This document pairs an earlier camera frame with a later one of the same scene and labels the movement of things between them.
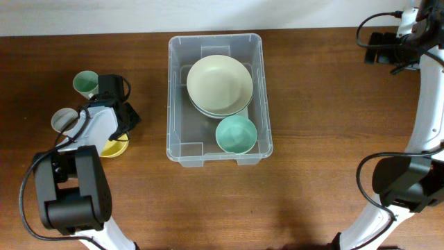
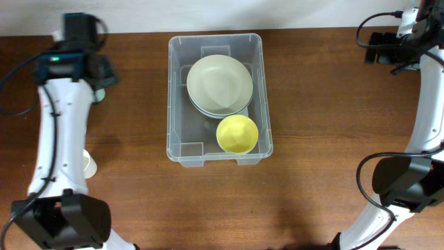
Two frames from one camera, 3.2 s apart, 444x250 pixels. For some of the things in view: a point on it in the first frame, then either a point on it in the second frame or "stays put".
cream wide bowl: x=219 y=106 stays put
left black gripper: x=135 y=118 -> x=112 y=76
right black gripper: x=384 y=39 stays put
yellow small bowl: x=115 y=148 -> x=237 y=134
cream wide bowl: x=220 y=85 stays put
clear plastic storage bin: x=217 y=106 stays put
